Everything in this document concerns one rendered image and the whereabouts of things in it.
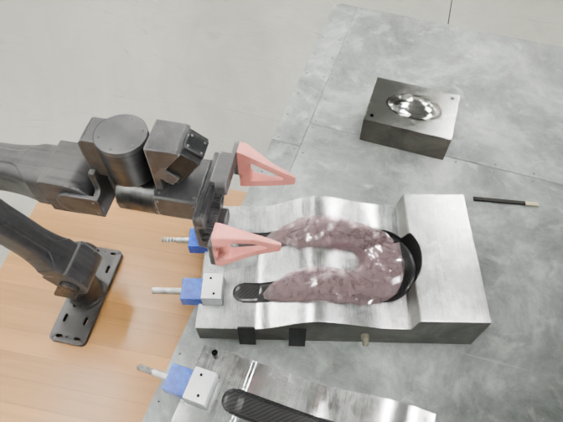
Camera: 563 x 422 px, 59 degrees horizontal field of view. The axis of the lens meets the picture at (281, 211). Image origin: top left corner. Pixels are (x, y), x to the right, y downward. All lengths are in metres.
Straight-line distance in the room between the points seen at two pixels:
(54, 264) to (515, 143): 1.03
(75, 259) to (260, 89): 1.76
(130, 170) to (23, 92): 2.25
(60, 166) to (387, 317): 0.58
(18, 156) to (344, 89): 0.87
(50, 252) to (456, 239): 0.70
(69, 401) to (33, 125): 1.80
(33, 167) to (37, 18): 2.60
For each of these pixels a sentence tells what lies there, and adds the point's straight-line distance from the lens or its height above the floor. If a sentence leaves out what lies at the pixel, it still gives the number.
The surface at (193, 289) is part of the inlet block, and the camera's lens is 0.92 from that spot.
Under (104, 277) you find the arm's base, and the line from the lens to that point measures 1.04.
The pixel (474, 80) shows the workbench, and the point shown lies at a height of 0.80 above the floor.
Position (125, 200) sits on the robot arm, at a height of 1.21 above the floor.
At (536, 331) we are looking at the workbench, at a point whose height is 0.80.
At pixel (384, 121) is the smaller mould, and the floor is 0.87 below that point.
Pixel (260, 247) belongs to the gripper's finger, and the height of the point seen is 1.20.
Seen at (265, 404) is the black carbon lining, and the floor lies 0.88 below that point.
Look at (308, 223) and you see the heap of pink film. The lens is 0.92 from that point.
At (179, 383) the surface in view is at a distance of 0.83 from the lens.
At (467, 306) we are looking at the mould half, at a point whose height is 0.91.
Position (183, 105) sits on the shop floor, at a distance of 2.46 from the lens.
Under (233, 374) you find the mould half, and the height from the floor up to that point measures 0.89.
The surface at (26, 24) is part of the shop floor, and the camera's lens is 3.21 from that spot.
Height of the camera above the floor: 1.69
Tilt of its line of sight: 57 degrees down
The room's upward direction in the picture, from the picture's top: straight up
